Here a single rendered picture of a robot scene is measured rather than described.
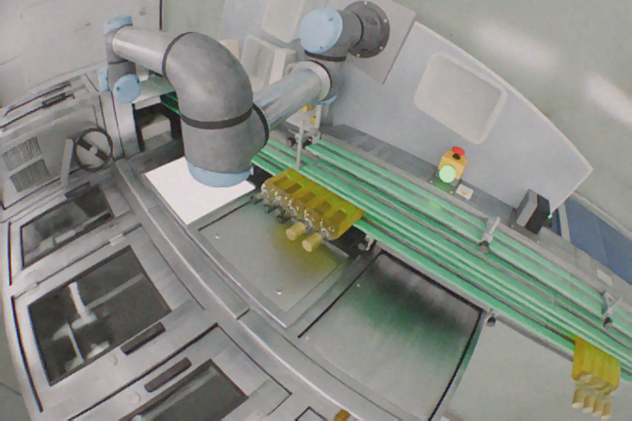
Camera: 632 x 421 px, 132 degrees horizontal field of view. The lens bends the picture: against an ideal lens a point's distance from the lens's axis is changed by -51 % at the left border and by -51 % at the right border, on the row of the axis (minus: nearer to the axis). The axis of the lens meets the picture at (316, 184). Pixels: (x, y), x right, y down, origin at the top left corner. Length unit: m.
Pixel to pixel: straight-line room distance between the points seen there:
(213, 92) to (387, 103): 0.63
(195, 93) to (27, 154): 1.17
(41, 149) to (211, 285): 1.02
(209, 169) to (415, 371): 0.68
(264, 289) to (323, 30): 0.69
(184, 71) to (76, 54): 3.74
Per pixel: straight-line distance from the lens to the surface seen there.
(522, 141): 0.83
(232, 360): 0.75
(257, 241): 0.90
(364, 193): 0.83
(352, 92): 0.97
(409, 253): 0.83
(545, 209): 0.82
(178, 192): 1.13
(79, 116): 1.42
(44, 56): 4.11
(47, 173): 1.50
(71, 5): 4.11
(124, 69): 0.74
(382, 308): 0.85
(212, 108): 0.39
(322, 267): 0.84
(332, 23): 0.70
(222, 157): 0.43
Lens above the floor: 1.55
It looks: 42 degrees down
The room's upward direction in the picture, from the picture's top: 121 degrees counter-clockwise
